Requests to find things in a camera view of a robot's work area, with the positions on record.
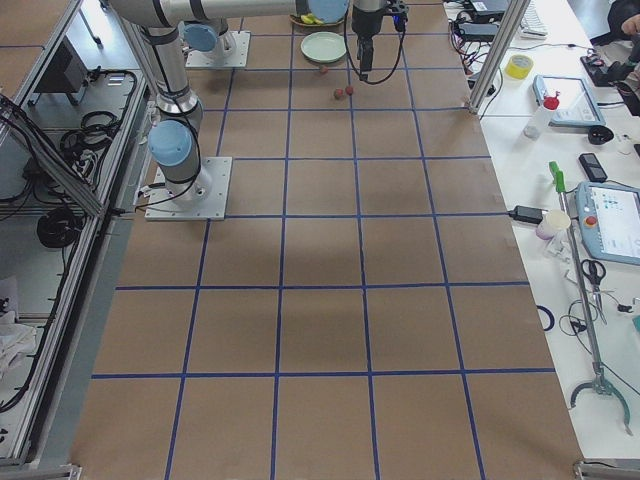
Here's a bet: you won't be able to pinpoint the yellow tape roll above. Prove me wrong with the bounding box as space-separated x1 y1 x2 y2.
504 54 534 80

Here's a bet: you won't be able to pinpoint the near teach pendant tablet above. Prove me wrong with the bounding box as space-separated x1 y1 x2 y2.
575 182 639 265

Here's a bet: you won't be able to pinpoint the far teach pendant tablet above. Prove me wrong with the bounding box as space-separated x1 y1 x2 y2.
532 75 606 128

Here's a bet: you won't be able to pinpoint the paper cup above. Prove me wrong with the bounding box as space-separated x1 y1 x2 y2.
535 210 571 240

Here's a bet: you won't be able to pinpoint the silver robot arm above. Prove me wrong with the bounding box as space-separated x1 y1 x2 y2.
139 27 207 202
111 0 392 75

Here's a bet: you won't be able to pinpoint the black small bowl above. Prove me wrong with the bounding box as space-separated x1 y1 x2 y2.
587 125 614 146

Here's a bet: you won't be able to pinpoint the aluminium frame post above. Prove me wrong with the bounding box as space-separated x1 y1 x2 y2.
468 0 530 114

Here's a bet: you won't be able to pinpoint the black power adapter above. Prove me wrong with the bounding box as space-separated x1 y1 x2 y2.
508 205 544 225

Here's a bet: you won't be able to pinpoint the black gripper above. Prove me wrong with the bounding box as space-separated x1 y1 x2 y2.
351 0 384 71

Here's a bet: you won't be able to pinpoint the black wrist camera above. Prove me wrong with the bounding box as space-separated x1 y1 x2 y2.
386 0 408 33

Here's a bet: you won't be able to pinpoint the coiled black cables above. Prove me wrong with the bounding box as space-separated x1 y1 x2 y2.
37 110 124 249

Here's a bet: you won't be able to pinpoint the woven wicker basket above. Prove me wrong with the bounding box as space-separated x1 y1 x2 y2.
289 14 344 29

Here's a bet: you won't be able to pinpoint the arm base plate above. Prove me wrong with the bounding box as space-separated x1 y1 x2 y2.
144 157 233 221
185 30 251 70

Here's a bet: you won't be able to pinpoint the pale green plate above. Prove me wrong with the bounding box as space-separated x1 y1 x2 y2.
300 32 346 64

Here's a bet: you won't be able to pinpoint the yellow banana bunch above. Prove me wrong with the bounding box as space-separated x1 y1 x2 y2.
300 13 324 25

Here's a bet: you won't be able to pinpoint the long reach grabber tool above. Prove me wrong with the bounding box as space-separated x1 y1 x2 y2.
548 160 635 436

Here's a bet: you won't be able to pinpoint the black scissors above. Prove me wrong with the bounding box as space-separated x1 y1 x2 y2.
581 259 607 324

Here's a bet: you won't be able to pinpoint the white crumpled cloth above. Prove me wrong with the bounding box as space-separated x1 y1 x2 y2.
0 279 39 381

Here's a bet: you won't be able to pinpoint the clear bottle red cap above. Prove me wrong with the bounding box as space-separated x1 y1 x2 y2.
523 93 559 140

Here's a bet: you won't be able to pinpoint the teach pendant tablet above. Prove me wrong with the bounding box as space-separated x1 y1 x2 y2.
575 182 639 265
532 75 606 128

